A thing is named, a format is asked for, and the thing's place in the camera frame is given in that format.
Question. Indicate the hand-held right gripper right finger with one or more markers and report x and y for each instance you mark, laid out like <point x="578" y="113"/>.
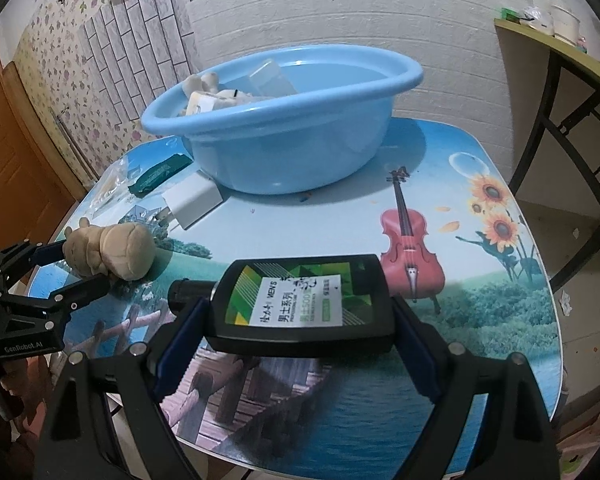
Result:
<point x="421" y="357"/>

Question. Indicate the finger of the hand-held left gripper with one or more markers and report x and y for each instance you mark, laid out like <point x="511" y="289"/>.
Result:
<point x="47" y="254"/>
<point x="80" y="295"/>

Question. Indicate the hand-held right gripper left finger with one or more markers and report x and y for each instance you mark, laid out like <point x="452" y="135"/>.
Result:
<point x="177" y="357"/>

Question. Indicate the beige plush bear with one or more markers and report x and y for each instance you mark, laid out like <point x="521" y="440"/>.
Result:
<point x="120" y="250"/>

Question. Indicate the black shampoo bottle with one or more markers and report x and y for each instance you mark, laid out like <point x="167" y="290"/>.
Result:
<point x="230" y="315"/>

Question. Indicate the clear plastic bag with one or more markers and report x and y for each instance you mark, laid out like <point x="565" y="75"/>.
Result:
<point x="115" y="185"/>

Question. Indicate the dark green foil packet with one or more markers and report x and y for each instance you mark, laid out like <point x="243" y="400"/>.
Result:
<point x="160" y="175"/>

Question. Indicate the white charger adapter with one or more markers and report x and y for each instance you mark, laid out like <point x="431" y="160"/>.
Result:
<point x="190" y="200"/>

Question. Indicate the yellow white tissue pack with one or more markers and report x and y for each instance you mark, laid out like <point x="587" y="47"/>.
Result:
<point x="205" y="104"/>

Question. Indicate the blue plastic basin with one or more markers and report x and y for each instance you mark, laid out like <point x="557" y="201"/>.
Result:
<point x="290" y="150"/>

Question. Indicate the small white toy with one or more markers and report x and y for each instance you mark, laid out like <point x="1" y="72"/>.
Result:
<point x="235" y="96"/>

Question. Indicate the clear toothpick box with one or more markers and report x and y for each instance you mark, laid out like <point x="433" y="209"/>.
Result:
<point x="272" y="80"/>

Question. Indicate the brown wooden door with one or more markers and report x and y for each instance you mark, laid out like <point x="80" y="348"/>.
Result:
<point x="15" y="160"/>

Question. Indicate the metal pole with base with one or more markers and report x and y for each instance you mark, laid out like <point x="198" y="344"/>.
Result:
<point x="72" y="145"/>

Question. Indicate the small beige toy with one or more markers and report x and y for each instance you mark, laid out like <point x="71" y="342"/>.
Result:
<point x="200" y="82"/>

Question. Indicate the yellow top folding table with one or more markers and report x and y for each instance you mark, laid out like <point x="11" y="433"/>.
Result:
<point x="525" y="40"/>

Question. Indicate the small green box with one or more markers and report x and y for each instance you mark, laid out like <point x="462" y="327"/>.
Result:
<point x="509" y="15"/>

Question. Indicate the crumpled white plastic bag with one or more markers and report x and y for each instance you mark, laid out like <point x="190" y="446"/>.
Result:
<point x="537" y="20"/>

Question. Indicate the white paper cup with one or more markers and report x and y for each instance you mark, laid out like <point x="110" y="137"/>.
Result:
<point x="566" y="24"/>

